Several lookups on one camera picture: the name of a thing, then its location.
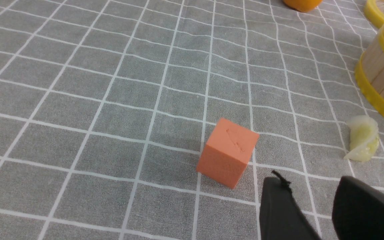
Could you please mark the orange foam cube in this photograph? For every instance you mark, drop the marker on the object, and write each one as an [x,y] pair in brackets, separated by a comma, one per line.
[227,152]

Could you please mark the grey checked tablecloth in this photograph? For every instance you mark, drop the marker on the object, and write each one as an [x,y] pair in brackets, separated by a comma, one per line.
[106,105]

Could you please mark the orange red toy pear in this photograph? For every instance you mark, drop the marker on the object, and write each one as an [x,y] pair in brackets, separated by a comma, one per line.
[302,5]

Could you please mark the bamboo steamer lid yellow rim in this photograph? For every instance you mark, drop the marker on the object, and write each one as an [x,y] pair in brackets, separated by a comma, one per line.
[374,12]

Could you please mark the pale green dumpling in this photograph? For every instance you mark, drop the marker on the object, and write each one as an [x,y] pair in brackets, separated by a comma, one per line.
[364,138]

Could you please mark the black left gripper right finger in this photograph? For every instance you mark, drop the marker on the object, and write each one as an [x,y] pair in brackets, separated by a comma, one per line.
[358,211]

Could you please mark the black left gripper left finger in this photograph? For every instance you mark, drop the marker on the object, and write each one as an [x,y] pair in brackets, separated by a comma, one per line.
[280,217]

